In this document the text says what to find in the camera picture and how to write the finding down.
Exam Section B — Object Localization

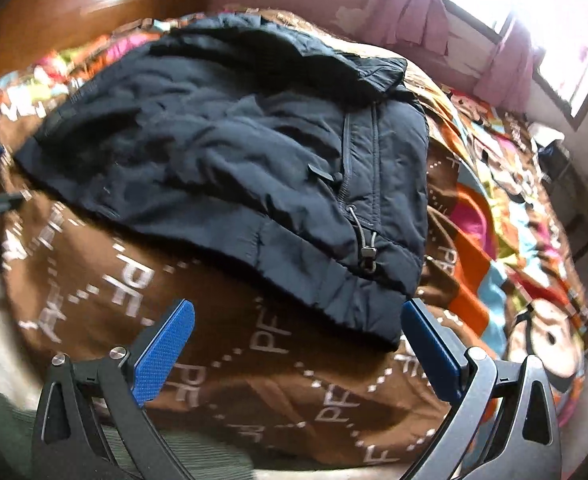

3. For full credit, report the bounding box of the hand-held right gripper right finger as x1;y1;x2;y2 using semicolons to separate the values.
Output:
401;298;563;480

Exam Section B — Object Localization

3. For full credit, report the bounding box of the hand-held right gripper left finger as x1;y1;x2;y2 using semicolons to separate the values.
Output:
31;298;196;480

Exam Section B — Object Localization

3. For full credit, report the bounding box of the dark navy padded jacket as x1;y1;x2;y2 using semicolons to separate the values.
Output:
13;13;431;352

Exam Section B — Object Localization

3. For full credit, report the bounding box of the brown cartoon printed blanket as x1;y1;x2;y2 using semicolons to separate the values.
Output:
0;7;588;467

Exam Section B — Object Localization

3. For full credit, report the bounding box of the wooden headboard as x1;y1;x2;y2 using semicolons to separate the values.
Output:
0;0;208;63

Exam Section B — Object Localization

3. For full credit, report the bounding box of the cluttered side cabinet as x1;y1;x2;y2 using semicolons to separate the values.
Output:
536;122;588;311

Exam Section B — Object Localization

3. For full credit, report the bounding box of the pink curtain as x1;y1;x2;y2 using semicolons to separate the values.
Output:
478;12;550;95
373;0;455;57

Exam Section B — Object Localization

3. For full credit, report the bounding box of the brown framed window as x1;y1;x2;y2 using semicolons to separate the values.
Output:
351;0;588;128

